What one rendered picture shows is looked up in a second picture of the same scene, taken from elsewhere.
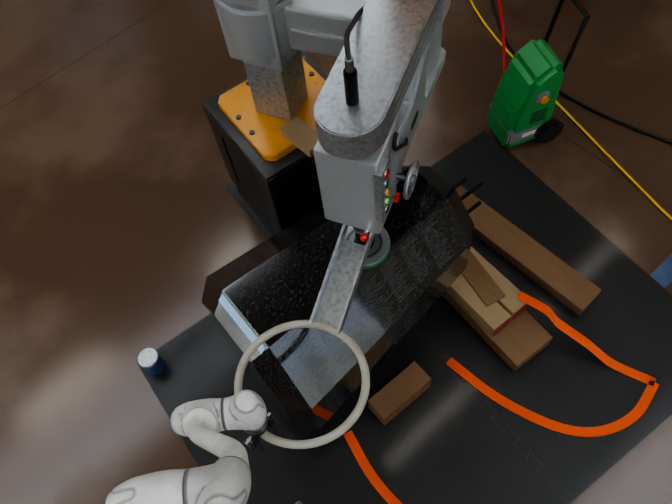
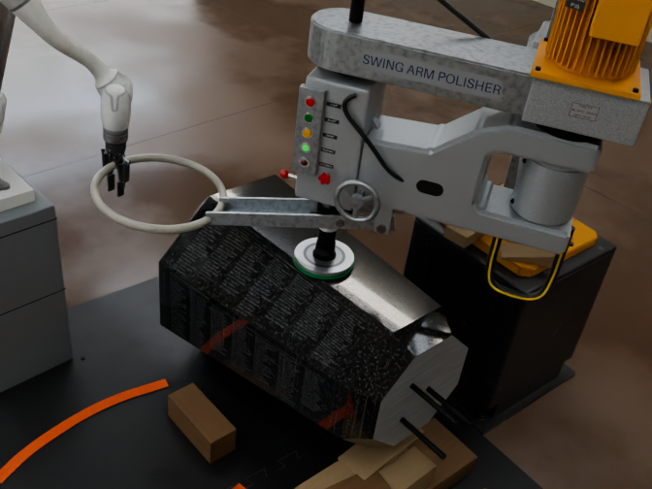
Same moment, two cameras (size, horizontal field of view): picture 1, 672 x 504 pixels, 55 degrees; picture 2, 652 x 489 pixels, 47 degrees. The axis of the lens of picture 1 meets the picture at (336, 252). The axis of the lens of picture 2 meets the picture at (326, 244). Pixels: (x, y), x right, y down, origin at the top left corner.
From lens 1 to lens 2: 2.46 m
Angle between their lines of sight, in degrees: 53
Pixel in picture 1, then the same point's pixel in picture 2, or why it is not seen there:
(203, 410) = (114, 74)
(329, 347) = (213, 254)
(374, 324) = (240, 295)
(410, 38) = (450, 52)
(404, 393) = (196, 415)
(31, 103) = not seen: hidden behind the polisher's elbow
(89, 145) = not seen: hidden behind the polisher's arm
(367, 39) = (444, 35)
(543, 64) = not seen: outside the picture
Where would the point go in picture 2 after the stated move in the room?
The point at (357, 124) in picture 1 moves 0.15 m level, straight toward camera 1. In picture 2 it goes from (325, 20) to (273, 16)
